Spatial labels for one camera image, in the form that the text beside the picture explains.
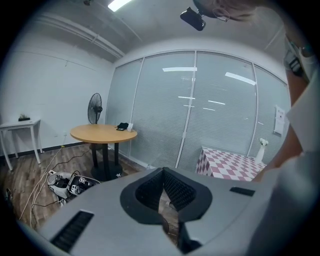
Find black standing fan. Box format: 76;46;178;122
86;92;104;151

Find white vase with flowers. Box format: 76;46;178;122
254;137;270;164

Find white paper notice holder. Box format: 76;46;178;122
272;104;286;138

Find round wooden pedestal table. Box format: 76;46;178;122
69;123;139;183

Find person's eyeglasses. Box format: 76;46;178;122
211;7;231;24

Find long ceiling light panel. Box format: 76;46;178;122
107;0;133;12

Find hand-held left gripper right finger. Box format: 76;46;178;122
162;167;214;254

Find red white checkered tablecloth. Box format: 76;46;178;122
194;146;268;183

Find white side table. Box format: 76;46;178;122
0;118;43;172

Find white power strip cable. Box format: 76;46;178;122
18;144;66;226

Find person's face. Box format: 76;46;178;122
192;0;258;23

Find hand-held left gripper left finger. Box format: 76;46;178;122
119;167;165;225

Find person's right forearm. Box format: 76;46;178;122
251;121;305;183

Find black floor cable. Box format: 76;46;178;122
31;147;95;208

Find black head-worn camera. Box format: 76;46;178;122
179;6;207;32

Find white ceiling pipes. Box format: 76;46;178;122
34;13;126;60

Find grey neck badge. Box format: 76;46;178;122
283;39;312;81

